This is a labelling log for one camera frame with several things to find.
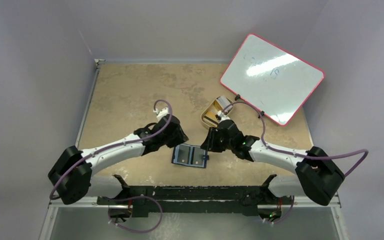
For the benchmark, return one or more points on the navy blue leather card holder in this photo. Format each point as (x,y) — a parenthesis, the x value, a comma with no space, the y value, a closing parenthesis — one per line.
(174,155)

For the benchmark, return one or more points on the red framed whiteboard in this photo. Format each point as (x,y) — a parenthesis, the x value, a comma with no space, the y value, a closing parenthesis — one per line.
(271,79)

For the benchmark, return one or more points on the black credit card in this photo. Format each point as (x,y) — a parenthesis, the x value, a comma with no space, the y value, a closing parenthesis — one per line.
(198,156)
(182,156)

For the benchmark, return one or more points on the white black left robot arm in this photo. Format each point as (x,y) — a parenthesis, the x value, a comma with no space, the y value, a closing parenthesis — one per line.
(72,173)

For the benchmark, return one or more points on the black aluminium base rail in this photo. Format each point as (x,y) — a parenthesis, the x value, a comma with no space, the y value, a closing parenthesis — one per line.
(138,201)

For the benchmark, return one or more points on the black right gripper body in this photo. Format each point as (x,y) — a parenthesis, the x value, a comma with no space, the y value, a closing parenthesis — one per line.
(212,140)

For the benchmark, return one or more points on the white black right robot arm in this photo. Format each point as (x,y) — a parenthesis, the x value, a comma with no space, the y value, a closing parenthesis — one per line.
(315,175)

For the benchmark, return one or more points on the stack of credit cards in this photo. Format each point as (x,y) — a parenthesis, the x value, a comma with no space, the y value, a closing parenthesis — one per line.
(220,107)

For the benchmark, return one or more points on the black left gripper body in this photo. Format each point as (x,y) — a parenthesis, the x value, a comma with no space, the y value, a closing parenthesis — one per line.
(172,141)

